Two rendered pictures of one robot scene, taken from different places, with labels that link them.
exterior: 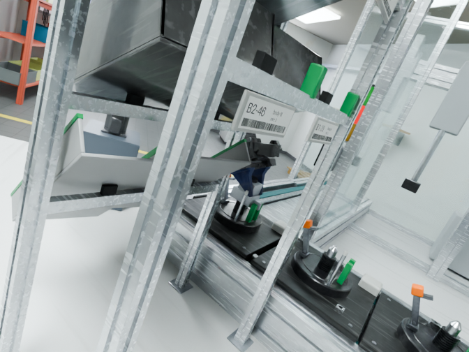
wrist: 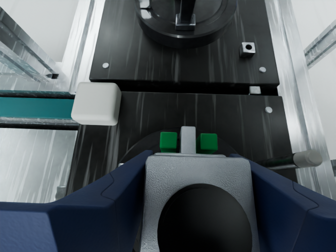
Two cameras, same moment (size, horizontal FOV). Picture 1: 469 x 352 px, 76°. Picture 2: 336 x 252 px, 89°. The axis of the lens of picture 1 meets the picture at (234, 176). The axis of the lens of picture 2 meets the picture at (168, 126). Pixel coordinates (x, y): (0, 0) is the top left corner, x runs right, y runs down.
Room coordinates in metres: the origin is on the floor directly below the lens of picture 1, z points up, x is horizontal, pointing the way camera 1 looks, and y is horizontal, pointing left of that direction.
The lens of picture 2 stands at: (0.75, -0.06, 1.16)
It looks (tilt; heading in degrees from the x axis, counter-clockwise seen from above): 72 degrees down; 244
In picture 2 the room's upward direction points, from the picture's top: 2 degrees counter-clockwise
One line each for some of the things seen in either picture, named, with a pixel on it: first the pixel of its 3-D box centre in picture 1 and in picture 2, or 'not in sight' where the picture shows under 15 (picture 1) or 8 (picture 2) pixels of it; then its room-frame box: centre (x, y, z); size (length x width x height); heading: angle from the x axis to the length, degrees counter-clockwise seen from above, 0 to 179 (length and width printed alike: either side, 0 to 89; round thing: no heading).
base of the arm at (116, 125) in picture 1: (116, 121); not in sight; (0.79, 0.35, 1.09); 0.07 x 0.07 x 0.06; 23
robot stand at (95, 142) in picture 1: (105, 164); not in sight; (0.79, 0.35, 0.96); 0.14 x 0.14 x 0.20; 23
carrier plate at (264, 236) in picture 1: (234, 221); (180, 198); (0.75, -0.04, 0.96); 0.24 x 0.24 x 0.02; 60
